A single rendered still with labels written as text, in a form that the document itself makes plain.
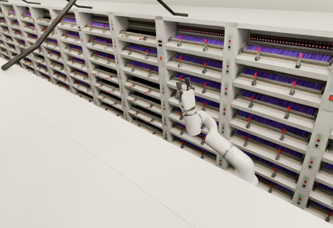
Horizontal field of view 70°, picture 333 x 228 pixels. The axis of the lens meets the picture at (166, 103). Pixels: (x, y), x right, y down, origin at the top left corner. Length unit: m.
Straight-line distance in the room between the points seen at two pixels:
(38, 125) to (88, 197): 0.33
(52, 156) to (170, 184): 0.29
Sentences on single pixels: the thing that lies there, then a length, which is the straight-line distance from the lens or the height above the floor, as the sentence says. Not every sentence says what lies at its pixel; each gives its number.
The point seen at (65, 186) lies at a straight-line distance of 0.53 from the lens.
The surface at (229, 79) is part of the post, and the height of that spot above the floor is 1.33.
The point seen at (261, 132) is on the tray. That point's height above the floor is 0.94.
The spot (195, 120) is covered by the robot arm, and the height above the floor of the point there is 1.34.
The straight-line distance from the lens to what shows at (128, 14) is 2.54.
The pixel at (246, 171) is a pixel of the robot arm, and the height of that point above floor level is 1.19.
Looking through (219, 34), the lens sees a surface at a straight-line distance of 2.09.
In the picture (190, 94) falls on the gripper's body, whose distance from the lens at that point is 1.34.
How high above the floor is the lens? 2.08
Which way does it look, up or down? 28 degrees down
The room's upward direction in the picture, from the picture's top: 3 degrees counter-clockwise
